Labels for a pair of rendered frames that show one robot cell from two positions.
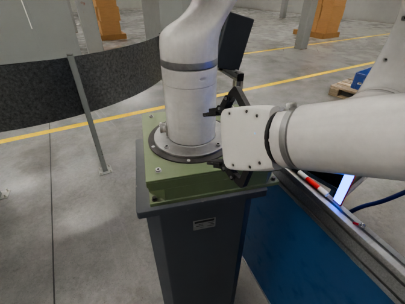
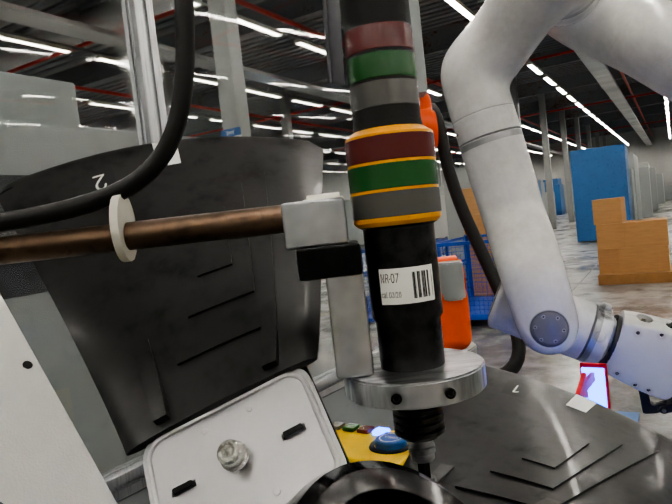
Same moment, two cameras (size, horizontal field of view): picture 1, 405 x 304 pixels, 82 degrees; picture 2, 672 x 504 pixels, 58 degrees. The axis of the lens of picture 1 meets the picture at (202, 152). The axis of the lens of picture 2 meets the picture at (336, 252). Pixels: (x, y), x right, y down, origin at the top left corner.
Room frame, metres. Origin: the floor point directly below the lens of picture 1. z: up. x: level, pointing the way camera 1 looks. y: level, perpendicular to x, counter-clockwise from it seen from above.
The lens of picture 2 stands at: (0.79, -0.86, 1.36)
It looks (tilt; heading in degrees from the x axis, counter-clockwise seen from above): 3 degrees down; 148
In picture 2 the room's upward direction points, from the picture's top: 6 degrees counter-clockwise
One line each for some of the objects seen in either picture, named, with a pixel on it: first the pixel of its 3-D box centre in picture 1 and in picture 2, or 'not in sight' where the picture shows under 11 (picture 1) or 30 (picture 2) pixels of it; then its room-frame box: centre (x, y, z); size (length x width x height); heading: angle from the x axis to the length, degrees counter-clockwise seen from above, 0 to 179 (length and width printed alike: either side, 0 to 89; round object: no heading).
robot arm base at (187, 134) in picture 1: (190, 103); not in sight; (0.52, 0.03, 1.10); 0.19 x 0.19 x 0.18
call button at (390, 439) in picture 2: not in sight; (390, 442); (0.19, -0.44, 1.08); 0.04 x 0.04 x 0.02
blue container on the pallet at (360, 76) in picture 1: (376, 79); not in sight; (3.29, -2.46, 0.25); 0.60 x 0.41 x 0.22; 126
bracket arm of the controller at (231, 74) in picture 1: (226, 69); not in sight; (1.01, -0.10, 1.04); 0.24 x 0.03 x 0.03; 22
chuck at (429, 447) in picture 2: not in sight; (420, 436); (0.56, -0.67, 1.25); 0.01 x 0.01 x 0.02
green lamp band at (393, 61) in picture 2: not in sight; (381, 71); (0.56, -0.67, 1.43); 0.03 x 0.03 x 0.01
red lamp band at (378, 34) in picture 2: not in sight; (378, 44); (0.56, -0.67, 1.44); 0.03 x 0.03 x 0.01
